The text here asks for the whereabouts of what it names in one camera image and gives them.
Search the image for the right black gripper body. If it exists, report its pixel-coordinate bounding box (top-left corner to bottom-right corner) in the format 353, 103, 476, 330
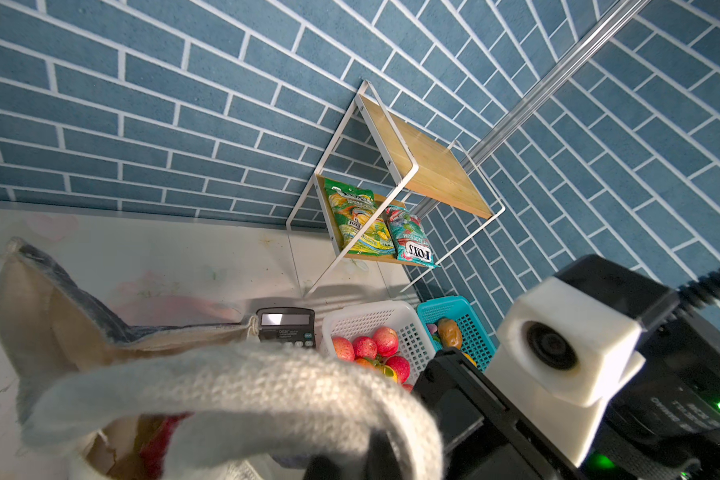
413, 348, 585, 480

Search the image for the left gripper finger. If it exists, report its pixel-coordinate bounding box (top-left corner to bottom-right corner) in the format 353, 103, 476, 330
303, 430, 403, 480

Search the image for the cream canvas tote bag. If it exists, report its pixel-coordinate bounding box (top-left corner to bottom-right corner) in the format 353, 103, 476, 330
0, 238, 445, 479

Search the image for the red bell pepper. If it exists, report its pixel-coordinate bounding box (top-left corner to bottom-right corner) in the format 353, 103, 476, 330
139, 413, 191, 479

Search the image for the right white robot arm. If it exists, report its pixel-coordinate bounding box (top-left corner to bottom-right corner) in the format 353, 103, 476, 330
413, 255, 720, 479

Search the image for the green Fox's candy bag lower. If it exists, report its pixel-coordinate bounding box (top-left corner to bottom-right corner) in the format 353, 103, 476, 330
384, 205, 436, 268

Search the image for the green yellow candy bag lower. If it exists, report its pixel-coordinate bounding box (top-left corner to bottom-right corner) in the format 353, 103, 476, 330
323, 179, 395, 256

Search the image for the small yellow bell pepper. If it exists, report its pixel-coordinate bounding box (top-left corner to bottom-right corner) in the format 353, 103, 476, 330
378, 365, 399, 383

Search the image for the teal plastic basket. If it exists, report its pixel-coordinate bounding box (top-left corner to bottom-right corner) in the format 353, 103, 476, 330
416, 296, 496, 371

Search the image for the small orange tangerine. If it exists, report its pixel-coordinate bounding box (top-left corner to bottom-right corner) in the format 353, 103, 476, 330
354, 358, 379, 370

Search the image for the brown potato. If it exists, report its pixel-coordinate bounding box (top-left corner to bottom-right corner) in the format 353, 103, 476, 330
437, 318, 463, 349

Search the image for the white plastic basket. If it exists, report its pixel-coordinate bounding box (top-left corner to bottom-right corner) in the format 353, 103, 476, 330
318, 300, 435, 385

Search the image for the black calculator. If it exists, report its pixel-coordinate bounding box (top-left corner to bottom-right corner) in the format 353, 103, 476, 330
256, 307, 316, 349

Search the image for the white wooden two-tier shelf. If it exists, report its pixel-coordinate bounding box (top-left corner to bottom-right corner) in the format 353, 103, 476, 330
286, 79, 506, 298

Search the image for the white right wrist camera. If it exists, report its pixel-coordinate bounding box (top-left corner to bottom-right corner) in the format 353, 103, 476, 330
485, 277, 645, 466

